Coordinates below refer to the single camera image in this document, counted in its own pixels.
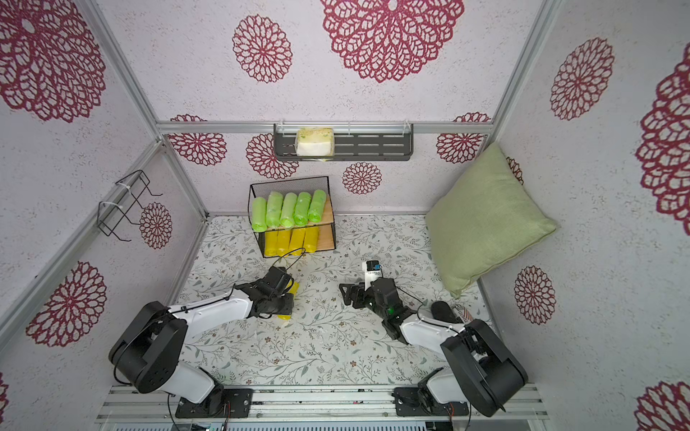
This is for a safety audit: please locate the yellow trash bag roll diagonal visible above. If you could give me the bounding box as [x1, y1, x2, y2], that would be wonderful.
[303, 226, 320, 253]

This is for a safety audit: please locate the black wire wooden shelf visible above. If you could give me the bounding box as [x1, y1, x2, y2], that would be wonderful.
[247, 176, 336, 258]

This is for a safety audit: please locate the pale green trash bag roll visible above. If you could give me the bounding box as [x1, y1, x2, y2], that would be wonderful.
[280, 192, 298, 228]

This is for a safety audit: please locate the green trash bag roll top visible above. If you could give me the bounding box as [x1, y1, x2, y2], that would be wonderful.
[266, 191, 284, 229]

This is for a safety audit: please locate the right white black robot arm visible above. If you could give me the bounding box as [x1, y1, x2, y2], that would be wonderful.
[339, 278, 528, 418]

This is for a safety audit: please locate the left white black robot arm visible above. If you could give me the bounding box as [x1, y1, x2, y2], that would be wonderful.
[109, 267, 295, 404]

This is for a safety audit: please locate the black oval object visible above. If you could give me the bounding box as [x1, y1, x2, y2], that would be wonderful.
[431, 301, 464, 326]

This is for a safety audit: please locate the red white striped packet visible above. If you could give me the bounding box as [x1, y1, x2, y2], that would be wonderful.
[453, 303, 474, 324]

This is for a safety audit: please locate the green cushion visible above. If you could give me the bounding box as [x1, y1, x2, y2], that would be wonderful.
[425, 144, 558, 296]

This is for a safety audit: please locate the white sponge block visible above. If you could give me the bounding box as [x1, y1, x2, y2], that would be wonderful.
[295, 128, 335, 157]

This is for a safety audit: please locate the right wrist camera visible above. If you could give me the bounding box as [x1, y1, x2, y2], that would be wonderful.
[362, 260, 383, 289]

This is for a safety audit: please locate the grey wall metal rack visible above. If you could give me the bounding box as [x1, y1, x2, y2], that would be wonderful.
[273, 122, 414, 162]

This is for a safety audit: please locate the black wire wall hook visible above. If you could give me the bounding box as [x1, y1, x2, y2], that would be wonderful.
[95, 169, 162, 242]

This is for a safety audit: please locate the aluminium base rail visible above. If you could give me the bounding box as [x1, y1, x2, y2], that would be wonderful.
[92, 384, 553, 430]

